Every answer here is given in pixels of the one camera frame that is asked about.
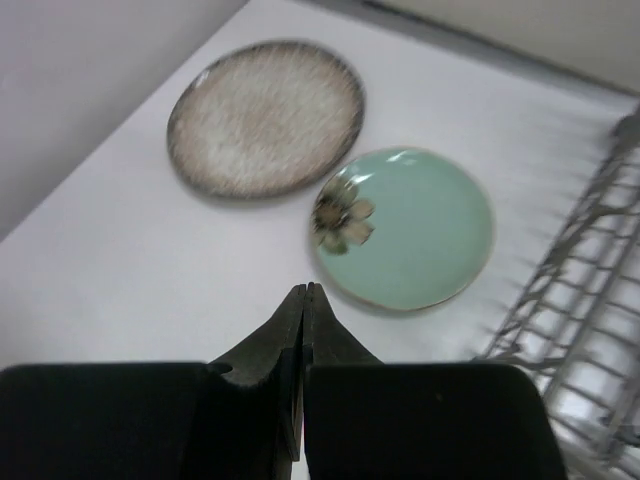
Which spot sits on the light green flower plate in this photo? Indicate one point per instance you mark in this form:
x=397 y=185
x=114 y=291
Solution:
x=402 y=228

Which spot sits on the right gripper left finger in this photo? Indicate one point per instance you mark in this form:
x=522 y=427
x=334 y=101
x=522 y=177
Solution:
x=273 y=353

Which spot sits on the grey wire dish rack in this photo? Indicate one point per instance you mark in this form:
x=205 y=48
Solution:
x=574 y=329

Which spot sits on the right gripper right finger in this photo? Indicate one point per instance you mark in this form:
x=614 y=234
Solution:
x=325 y=340

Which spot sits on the speckled brown round plate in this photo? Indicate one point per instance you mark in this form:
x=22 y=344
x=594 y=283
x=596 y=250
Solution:
x=265 y=119

